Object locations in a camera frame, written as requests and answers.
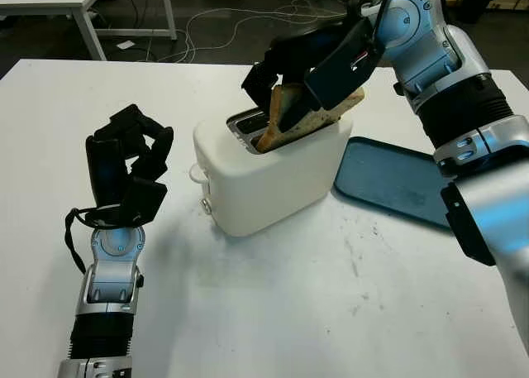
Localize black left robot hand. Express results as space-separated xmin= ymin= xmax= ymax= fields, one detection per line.
xmin=84 ymin=103 xmax=175 ymax=208

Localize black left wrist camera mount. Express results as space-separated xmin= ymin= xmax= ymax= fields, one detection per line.
xmin=118 ymin=178 xmax=169 ymax=229

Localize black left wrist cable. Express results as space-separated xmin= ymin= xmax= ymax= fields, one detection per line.
xmin=63 ymin=206 xmax=125 ymax=274

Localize slice of toast bread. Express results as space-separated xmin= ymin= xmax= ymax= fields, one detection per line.
xmin=255 ymin=82 xmax=366 ymax=154

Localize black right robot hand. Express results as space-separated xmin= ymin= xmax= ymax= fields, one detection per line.
xmin=241 ymin=17 xmax=365 ymax=134

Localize black waste bin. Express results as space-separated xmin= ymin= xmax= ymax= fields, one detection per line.
xmin=460 ymin=0 xmax=498 ymax=24

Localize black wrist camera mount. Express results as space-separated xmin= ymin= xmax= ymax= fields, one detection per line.
xmin=118 ymin=178 xmax=169 ymax=229
xmin=303 ymin=17 xmax=384 ymax=111

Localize white floor cable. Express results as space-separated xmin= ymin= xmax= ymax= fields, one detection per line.
xmin=180 ymin=0 xmax=353 ymax=64

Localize cream two-slot toaster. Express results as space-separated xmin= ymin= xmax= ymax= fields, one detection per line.
xmin=192 ymin=107 xmax=355 ymax=238

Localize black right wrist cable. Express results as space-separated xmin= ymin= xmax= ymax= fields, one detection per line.
xmin=345 ymin=0 xmax=446 ymax=48

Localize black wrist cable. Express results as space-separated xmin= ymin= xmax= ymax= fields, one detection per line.
xmin=345 ymin=0 xmax=446 ymax=48
xmin=63 ymin=206 xmax=125 ymax=274

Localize blue plastic tray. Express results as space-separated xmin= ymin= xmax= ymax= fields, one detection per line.
xmin=331 ymin=136 xmax=454 ymax=232

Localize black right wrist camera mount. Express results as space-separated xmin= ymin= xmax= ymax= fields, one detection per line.
xmin=303 ymin=17 xmax=384 ymax=111

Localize cream toaster lever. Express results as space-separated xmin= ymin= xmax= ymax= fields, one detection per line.
xmin=188 ymin=165 xmax=208 ymax=185

